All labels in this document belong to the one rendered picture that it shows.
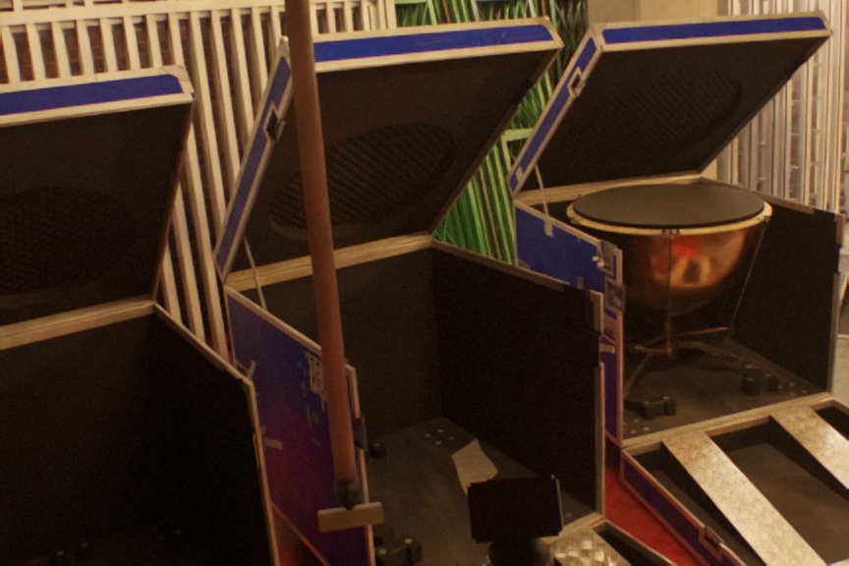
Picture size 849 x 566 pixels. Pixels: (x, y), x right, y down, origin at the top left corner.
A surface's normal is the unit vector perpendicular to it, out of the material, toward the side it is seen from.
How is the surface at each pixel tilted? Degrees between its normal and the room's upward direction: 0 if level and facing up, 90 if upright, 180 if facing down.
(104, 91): 46
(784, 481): 1
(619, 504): 0
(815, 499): 1
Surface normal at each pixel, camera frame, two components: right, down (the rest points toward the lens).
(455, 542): -0.07, -0.96
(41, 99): 0.35, -0.54
